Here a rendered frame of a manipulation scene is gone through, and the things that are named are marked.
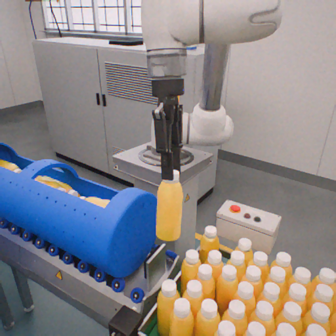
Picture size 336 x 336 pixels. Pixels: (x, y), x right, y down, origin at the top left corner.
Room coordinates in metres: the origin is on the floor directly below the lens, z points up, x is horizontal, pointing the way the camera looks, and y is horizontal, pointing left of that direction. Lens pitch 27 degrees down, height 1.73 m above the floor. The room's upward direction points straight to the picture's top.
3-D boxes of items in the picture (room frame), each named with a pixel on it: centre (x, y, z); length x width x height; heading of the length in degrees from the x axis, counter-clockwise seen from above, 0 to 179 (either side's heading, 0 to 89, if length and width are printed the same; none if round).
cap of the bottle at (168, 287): (0.58, -0.01, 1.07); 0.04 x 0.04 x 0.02
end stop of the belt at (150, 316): (0.69, -0.03, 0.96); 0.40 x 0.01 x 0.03; 148
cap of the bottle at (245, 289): (0.57, -0.21, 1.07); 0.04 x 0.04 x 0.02
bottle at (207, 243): (0.81, -0.15, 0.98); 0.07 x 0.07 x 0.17
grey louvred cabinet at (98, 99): (3.21, 0.49, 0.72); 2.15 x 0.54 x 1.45; 53
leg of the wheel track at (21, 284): (1.34, 0.89, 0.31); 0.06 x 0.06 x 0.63; 58
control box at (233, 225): (0.87, -0.29, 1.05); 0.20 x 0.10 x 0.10; 58
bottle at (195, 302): (0.58, -0.08, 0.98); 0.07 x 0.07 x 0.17
